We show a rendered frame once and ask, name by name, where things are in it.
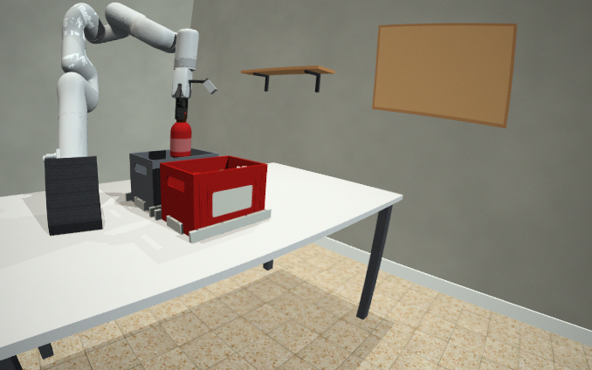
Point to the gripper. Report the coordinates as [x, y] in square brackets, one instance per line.
[182, 85]

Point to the red bottle crate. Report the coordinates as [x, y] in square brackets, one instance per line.
[214, 195]

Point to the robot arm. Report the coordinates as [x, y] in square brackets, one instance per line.
[79, 95]

